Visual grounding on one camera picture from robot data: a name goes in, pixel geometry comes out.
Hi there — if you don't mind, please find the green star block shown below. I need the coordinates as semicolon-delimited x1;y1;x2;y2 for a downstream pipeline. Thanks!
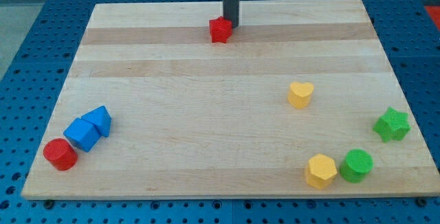
373;107;411;142

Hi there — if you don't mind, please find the yellow heart block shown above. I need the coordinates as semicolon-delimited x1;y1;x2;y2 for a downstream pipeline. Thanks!
287;82;314;109

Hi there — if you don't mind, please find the red cylinder block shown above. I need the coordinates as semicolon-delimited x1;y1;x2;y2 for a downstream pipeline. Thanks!
43;138;78;171

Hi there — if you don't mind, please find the blue triangular prism block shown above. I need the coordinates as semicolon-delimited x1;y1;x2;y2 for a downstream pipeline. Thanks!
81;105;111;137

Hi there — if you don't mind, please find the red star block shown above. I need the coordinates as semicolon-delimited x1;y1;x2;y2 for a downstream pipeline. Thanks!
209;16;232;43

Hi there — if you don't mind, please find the blue cube block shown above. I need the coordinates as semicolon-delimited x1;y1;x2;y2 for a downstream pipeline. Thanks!
63;118;100;153

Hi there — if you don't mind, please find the green cylinder block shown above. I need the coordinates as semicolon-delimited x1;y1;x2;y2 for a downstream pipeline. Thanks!
340;149;374;183

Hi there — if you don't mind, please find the light wooden board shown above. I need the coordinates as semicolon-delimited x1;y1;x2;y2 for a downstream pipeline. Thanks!
21;0;439;200

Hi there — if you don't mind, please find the yellow hexagon block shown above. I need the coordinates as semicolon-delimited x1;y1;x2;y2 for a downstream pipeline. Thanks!
305;153;338;190

